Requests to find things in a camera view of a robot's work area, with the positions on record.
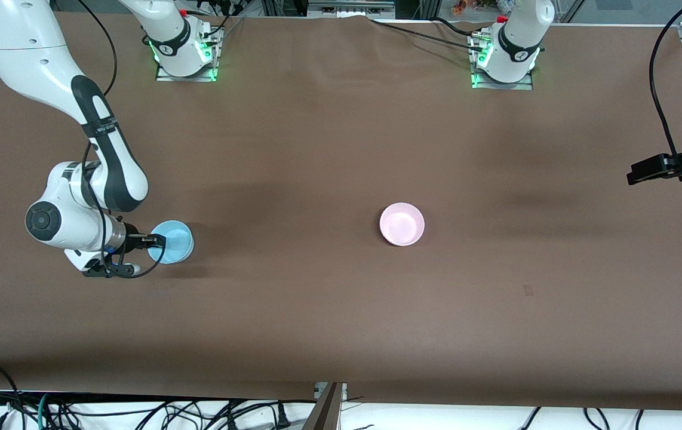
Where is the grey metal beam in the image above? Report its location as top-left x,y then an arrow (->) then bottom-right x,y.
302,382 -> 343,430

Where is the short black base cable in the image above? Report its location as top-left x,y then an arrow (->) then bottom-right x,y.
434,17 -> 486,38

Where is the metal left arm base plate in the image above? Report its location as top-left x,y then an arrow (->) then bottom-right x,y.
471,33 -> 534,91

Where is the small white bracket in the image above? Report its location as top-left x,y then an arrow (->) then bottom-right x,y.
314,382 -> 348,402

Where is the pink bowl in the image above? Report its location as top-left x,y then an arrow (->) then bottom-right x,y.
379,202 -> 425,247

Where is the blue bowl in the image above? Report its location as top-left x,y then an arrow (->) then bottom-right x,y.
148,220 -> 195,265

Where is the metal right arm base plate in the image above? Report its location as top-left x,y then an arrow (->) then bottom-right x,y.
156,24 -> 220,82

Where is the grey background device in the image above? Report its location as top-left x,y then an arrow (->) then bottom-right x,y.
308,0 -> 395,19

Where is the black cable with plug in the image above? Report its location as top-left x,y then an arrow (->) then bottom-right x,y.
210,401 -> 291,429

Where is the brown table cover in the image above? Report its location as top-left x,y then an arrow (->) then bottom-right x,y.
0,11 -> 682,413

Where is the long black base cable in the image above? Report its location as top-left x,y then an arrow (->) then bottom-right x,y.
371,20 -> 486,53

